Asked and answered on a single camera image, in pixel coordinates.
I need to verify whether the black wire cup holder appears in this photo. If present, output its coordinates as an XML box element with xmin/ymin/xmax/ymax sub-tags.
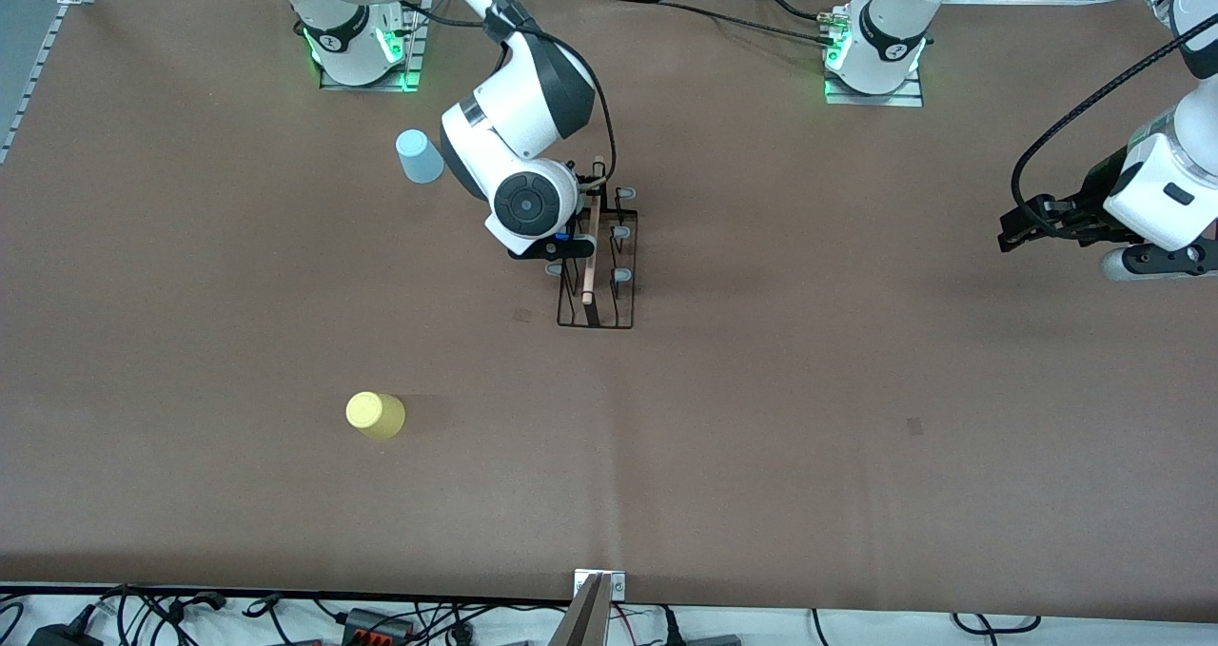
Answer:
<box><xmin>544</xmin><ymin>156</ymin><xmax>640</xmax><ymax>330</ymax></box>

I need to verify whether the yellow plastic cup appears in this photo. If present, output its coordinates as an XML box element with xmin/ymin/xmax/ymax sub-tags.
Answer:
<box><xmin>345</xmin><ymin>391</ymin><xmax>406</xmax><ymax>440</ymax></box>

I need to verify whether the light blue plastic cup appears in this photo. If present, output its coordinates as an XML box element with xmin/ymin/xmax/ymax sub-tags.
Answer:
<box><xmin>395</xmin><ymin>129</ymin><xmax>445</xmax><ymax>185</ymax></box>

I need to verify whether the brown table mat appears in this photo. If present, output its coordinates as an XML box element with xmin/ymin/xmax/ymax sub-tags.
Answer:
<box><xmin>0</xmin><ymin>0</ymin><xmax>1218</xmax><ymax>620</ymax></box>

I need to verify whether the grey connector with orange levers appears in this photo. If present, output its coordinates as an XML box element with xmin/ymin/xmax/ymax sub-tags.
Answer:
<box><xmin>338</xmin><ymin>608</ymin><xmax>412</xmax><ymax>643</ymax></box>

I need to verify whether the black power adapter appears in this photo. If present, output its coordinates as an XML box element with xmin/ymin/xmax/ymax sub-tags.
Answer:
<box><xmin>27</xmin><ymin>620</ymin><xmax>104</xmax><ymax>646</ymax></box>

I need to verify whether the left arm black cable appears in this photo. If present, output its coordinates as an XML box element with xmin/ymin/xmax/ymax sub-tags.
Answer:
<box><xmin>1011</xmin><ymin>37</ymin><xmax>1218</xmax><ymax>215</ymax></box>

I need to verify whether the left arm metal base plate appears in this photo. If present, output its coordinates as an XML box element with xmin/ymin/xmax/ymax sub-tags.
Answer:
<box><xmin>824</xmin><ymin>56</ymin><xmax>925</xmax><ymax>108</ymax></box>

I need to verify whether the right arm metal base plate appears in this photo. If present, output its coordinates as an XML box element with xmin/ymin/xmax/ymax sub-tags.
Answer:
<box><xmin>319</xmin><ymin>0</ymin><xmax>435</xmax><ymax>92</ymax></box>

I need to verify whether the black braided cable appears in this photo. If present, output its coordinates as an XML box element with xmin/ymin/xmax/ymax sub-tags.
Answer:
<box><xmin>609</xmin><ymin>0</ymin><xmax>834</xmax><ymax>48</ymax></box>

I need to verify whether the small metal bracket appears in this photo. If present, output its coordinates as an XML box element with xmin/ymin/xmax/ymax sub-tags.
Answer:
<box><xmin>574</xmin><ymin>570</ymin><xmax>627</xmax><ymax>601</ymax></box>

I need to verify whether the tan camera post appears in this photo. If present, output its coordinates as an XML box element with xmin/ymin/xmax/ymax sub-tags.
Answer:
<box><xmin>547</xmin><ymin>573</ymin><xmax>610</xmax><ymax>646</ymax></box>

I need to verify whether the looped black cable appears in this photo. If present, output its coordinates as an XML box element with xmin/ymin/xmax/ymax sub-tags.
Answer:
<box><xmin>952</xmin><ymin>612</ymin><xmax>1040</xmax><ymax>636</ymax></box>

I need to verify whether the aluminium frame rail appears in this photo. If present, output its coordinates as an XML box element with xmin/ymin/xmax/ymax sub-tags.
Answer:
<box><xmin>0</xmin><ymin>0</ymin><xmax>98</xmax><ymax>166</ymax></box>

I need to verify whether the tangled black cable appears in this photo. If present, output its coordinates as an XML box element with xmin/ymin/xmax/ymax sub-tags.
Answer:
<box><xmin>95</xmin><ymin>584</ymin><xmax>229</xmax><ymax>646</ymax></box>

